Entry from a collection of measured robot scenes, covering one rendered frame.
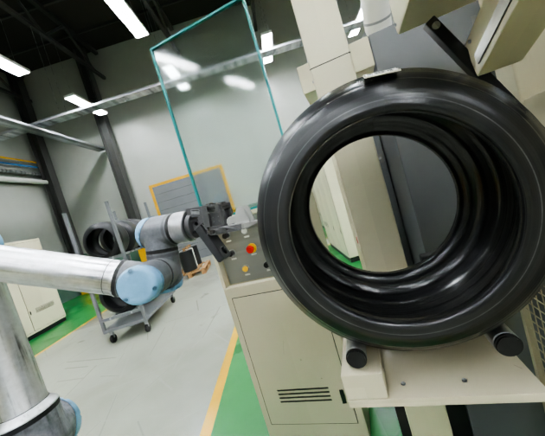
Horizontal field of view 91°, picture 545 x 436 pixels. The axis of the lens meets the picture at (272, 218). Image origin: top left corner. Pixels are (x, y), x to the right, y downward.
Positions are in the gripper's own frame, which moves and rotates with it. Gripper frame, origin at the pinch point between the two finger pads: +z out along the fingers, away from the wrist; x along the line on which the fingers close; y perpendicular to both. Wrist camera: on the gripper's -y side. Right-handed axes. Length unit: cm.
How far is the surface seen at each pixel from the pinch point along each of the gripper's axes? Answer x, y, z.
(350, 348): -8.5, -29.2, 19.4
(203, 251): 786, -167, -533
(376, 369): -8.3, -34.4, 24.1
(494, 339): -9, -27, 46
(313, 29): 27, 56, 20
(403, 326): -12.5, -22.0, 30.2
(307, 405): 58, -105, -14
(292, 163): -12.1, 12.6, 14.1
